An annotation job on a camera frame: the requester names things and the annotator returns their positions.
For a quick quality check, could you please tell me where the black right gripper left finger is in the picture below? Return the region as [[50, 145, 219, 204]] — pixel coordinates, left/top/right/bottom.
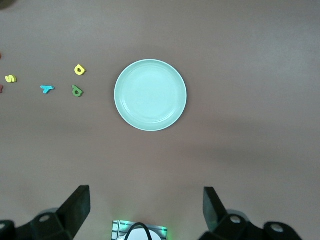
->
[[14, 185, 91, 240]]

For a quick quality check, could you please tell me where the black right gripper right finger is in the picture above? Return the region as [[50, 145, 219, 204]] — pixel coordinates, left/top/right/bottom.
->
[[199, 186, 266, 240]]

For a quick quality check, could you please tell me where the green letter p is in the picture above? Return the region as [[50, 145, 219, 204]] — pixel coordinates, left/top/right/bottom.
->
[[71, 84, 84, 98]]

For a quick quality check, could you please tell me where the light green plate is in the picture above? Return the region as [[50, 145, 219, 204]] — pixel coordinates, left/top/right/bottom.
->
[[114, 59, 188, 132]]

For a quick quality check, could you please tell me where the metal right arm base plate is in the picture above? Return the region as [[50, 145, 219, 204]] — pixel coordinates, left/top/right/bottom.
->
[[111, 219, 169, 240]]

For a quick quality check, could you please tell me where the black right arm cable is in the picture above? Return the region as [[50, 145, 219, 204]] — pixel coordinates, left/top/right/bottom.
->
[[126, 222, 154, 240]]

